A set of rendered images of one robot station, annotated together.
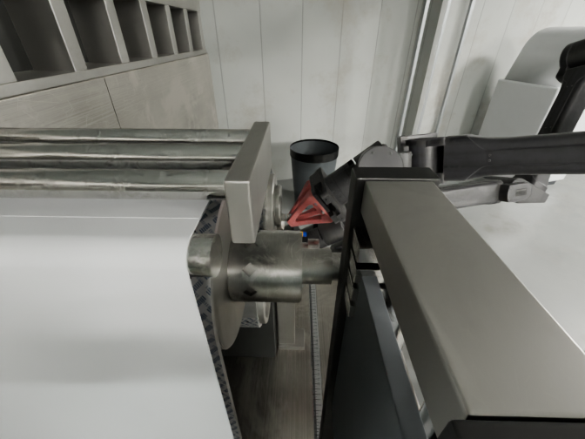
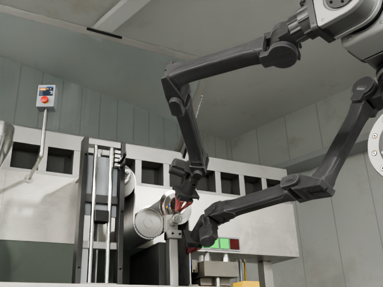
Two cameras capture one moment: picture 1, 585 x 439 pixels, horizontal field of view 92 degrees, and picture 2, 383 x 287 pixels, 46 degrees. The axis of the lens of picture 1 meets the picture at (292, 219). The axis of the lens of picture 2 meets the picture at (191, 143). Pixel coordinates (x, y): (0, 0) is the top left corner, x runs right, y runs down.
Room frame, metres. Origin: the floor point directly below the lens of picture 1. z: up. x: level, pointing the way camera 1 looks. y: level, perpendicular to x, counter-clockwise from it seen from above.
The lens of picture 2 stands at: (-0.39, -1.60, 0.73)
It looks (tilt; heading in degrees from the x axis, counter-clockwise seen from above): 24 degrees up; 61
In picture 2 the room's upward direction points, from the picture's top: 2 degrees counter-clockwise
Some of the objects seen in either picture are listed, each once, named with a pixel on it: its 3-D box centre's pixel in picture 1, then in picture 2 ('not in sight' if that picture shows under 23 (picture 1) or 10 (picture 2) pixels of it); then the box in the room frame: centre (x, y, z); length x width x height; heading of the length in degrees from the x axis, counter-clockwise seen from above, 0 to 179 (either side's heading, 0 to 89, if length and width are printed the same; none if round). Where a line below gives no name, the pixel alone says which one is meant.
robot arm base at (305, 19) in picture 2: not in sight; (308, 22); (0.32, -0.95, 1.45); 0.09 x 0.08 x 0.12; 15
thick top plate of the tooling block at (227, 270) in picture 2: not in sight; (198, 275); (0.63, 0.20, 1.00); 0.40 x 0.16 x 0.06; 89
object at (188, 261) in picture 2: not in sight; (177, 247); (0.51, 0.16, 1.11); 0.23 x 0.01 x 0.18; 89
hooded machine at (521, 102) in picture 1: (541, 111); not in sight; (3.26, -2.74, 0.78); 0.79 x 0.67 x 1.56; 105
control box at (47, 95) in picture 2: not in sight; (47, 97); (-0.11, 0.08, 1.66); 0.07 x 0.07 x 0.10; 63
